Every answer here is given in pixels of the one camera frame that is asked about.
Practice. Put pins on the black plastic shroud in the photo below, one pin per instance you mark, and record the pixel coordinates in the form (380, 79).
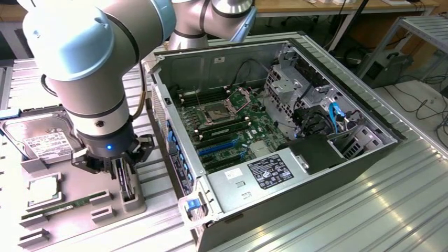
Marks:
(315, 155)

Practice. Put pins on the wooden desk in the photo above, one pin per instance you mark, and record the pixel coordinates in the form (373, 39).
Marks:
(349, 6)

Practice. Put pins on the silver hard disk drive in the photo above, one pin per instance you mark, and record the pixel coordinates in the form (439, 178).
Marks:
(39, 136)

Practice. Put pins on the metal disk bay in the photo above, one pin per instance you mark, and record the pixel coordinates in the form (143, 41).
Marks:
(285, 84)

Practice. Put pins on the thin metal locking lever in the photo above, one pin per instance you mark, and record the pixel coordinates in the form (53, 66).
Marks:
(197, 98)

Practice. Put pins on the green RAM stick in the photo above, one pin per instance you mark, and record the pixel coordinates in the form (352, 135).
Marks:
(59, 207)

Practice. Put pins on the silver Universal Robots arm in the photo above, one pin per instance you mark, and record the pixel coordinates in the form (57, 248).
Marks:
(87, 68)

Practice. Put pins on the metal socket cover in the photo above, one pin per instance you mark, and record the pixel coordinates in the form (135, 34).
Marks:
(239, 97)

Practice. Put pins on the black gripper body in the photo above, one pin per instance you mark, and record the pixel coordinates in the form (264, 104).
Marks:
(104, 144)

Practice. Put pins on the grey parts rack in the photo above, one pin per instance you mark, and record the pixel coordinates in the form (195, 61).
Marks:
(80, 210)

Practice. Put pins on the installed black RAM stick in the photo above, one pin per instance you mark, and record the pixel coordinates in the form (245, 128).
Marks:
(221, 130)

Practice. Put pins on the blue case latch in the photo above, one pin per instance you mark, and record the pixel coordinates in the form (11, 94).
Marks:
(192, 205)

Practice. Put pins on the open black PC case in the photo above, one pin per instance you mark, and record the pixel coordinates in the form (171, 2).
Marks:
(280, 183)

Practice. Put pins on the grey metal shelf frame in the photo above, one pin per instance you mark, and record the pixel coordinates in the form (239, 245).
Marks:
(412, 29)

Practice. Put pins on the grey power supply unit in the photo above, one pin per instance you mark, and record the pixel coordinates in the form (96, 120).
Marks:
(259, 181)

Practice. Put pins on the green motherboard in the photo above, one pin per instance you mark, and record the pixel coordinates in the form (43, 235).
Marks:
(259, 123)

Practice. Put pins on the dark grey box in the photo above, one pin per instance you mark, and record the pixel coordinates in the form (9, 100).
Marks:
(389, 69)

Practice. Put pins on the CPU socket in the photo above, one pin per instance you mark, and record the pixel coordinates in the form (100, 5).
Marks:
(213, 112)

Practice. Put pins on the blue expansion slot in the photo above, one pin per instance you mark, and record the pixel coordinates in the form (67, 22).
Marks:
(219, 148)

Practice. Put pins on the silver heat sink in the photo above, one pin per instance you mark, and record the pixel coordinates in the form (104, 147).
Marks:
(259, 149)

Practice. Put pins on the silver CPU chip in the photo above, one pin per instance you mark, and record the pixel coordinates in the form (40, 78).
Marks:
(43, 191)

